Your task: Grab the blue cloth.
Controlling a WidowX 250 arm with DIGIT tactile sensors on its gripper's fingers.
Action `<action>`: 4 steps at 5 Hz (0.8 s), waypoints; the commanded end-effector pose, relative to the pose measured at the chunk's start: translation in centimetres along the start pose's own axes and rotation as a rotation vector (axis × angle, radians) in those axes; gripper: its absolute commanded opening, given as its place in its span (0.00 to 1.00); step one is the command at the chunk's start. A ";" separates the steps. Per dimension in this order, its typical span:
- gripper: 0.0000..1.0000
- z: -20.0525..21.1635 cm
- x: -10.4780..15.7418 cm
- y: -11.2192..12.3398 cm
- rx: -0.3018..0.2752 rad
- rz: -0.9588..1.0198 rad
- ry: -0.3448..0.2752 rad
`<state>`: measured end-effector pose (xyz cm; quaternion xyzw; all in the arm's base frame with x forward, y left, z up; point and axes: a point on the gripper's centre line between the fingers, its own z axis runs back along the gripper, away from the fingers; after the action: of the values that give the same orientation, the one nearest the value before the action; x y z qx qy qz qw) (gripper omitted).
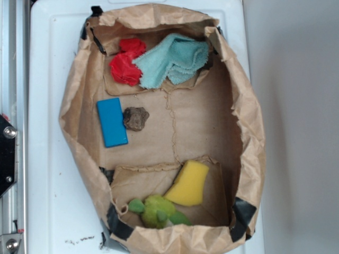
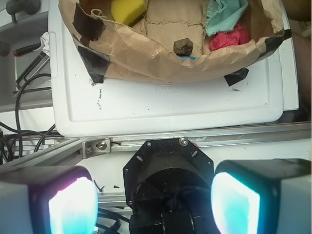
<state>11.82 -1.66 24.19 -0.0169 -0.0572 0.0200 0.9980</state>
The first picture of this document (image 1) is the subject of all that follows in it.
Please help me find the brown rock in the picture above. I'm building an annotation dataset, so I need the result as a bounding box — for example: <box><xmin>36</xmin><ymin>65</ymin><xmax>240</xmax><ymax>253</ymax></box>
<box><xmin>123</xmin><ymin>107</ymin><xmax>149</xmax><ymax>131</ymax></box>

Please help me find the white plastic tray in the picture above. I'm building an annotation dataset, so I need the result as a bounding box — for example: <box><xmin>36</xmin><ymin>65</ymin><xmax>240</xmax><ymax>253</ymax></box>
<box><xmin>26</xmin><ymin>1</ymin><xmax>240</xmax><ymax>253</ymax></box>

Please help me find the brown paper bag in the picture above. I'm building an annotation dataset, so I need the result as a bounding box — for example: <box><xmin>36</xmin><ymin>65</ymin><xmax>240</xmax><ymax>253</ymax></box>
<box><xmin>59</xmin><ymin>3</ymin><xmax>266</xmax><ymax>253</ymax></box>

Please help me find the blue rectangular block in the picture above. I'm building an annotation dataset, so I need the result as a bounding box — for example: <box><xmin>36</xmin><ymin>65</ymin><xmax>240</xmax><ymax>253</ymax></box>
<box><xmin>97</xmin><ymin>98</ymin><xmax>128</xmax><ymax>148</ymax></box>

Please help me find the yellow sponge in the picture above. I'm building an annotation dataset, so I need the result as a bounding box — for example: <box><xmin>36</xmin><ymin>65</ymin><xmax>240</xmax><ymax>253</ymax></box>
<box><xmin>164</xmin><ymin>160</ymin><xmax>209</xmax><ymax>206</ymax></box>

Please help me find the green plush toy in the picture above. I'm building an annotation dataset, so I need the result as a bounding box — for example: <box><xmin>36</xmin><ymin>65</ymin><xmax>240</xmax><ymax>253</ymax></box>
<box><xmin>128</xmin><ymin>195</ymin><xmax>192</xmax><ymax>229</ymax></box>

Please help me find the metal frame rail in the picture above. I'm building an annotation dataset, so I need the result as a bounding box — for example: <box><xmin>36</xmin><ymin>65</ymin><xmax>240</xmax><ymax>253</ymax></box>
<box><xmin>1</xmin><ymin>1</ymin><xmax>30</xmax><ymax>253</ymax></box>

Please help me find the black metal bracket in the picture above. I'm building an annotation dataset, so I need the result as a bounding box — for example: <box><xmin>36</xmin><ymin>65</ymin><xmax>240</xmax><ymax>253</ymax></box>
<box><xmin>0</xmin><ymin>115</ymin><xmax>17</xmax><ymax>198</ymax></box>

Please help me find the light blue microfiber cloth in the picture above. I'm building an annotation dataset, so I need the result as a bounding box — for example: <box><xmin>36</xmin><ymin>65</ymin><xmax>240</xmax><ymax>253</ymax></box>
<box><xmin>132</xmin><ymin>33</ymin><xmax>209</xmax><ymax>89</ymax></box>

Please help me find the crumpled red cloth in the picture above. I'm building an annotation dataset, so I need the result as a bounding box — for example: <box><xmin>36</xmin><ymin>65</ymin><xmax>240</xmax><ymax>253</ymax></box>
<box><xmin>109</xmin><ymin>38</ymin><xmax>146</xmax><ymax>86</ymax></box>

